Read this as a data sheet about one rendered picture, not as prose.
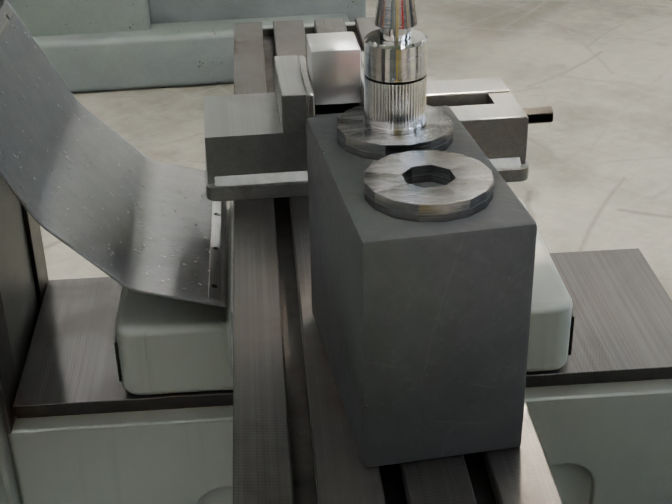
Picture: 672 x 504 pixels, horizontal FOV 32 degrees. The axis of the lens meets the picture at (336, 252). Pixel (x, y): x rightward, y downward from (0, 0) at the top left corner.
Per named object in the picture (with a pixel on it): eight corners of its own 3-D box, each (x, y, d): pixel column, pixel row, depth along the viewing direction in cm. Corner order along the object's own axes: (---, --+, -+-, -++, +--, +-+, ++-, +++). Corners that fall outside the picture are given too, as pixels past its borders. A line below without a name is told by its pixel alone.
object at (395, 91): (430, 132, 86) (432, 58, 84) (368, 136, 86) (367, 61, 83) (420, 109, 90) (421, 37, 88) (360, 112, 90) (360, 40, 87)
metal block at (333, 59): (354, 83, 129) (353, 31, 126) (361, 102, 123) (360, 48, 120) (307, 85, 128) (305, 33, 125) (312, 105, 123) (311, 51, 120)
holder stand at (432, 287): (443, 297, 104) (450, 88, 94) (523, 448, 85) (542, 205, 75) (311, 313, 102) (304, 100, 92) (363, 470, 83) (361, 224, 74)
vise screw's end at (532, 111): (548, 119, 131) (549, 103, 130) (552, 125, 129) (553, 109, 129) (513, 121, 131) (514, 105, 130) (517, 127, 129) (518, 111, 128)
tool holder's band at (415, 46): (432, 58, 84) (432, 44, 83) (367, 61, 83) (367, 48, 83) (421, 37, 88) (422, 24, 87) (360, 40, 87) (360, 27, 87)
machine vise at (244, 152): (498, 128, 138) (503, 39, 133) (530, 180, 125) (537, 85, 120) (205, 146, 135) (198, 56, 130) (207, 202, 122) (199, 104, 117)
